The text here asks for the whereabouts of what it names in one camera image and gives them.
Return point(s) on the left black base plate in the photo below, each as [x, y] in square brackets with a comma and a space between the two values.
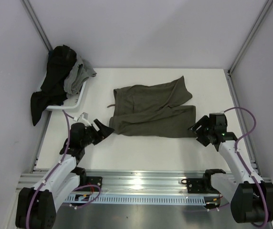
[91, 180]

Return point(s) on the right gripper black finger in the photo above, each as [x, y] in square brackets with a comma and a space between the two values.
[201, 127]
[203, 139]

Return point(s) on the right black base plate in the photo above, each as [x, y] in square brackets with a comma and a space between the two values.
[202, 185]

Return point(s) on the aluminium frame post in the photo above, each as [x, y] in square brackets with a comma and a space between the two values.
[37, 24]
[251, 35]

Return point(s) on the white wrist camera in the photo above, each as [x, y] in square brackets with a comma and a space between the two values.
[220, 113]
[82, 118]

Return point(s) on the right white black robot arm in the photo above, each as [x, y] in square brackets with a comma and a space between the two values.
[250, 197]

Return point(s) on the white slotted cable duct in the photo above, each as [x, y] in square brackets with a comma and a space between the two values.
[151, 200]

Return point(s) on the white plastic basket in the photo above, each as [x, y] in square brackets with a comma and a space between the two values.
[71, 103]

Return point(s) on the grey shorts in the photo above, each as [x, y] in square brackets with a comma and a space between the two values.
[80, 73]

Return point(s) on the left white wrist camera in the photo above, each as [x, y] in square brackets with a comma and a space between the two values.
[82, 118]

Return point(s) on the aluminium mounting rail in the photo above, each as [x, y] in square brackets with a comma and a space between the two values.
[134, 182]

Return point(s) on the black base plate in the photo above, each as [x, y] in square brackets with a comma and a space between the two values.
[202, 185]
[91, 180]

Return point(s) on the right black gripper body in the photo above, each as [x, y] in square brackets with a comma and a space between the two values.
[208, 130]

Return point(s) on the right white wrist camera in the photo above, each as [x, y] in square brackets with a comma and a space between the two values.
[220, 113]

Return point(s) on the black shorts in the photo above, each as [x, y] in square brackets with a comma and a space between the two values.
[60, 62]

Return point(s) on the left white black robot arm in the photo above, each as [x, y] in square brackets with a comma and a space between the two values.
[38, 205]

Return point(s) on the right aluminium frame post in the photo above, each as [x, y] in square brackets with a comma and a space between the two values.
[251, 35]

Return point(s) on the olive green shorts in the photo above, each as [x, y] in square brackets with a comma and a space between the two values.
[158, 110]

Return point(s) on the left aluminium frame post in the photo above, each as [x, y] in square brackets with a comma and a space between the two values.
[37, 24]

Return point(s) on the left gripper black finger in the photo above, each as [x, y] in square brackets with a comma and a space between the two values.
[96, 139]
[104, 131]

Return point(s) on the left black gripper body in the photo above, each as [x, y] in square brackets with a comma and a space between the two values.
[89, 133]

